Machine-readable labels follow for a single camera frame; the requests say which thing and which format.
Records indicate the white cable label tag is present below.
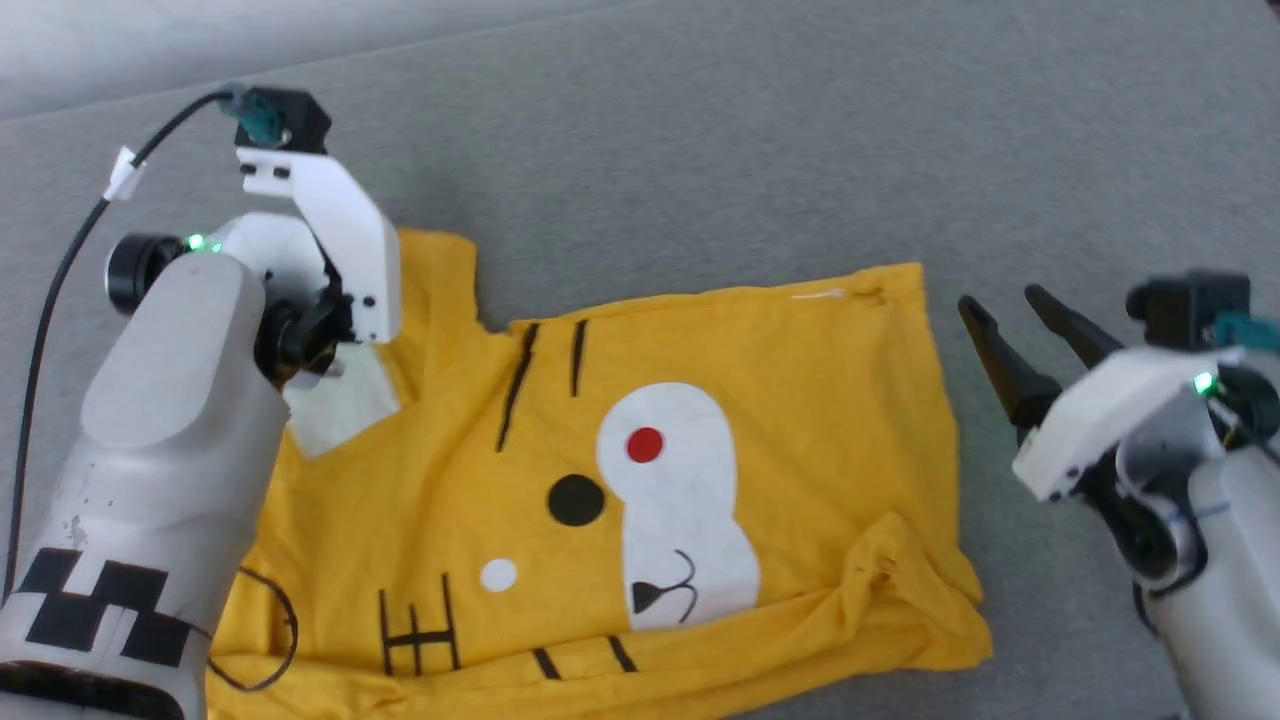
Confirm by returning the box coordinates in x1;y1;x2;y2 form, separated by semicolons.
104;146;147;202

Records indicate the right arm teal plug cable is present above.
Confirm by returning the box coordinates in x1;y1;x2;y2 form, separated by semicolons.
1210;311;1280;354

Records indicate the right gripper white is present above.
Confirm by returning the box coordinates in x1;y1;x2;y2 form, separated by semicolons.
957;284;1251;591

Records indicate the grey-green fabric sofa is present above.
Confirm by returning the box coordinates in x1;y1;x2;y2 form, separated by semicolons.
0;0;1280;720

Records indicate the thin black cable loop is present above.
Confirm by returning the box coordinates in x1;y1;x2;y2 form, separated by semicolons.
209;564;300;694

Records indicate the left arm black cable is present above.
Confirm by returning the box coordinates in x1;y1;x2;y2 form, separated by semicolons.
3;84;291;601

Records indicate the yellow cartoon print t-shirt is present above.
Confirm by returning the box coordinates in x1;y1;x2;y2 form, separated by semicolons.
205;228;994;720

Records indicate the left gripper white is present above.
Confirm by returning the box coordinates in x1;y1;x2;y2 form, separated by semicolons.
214;147;404;388

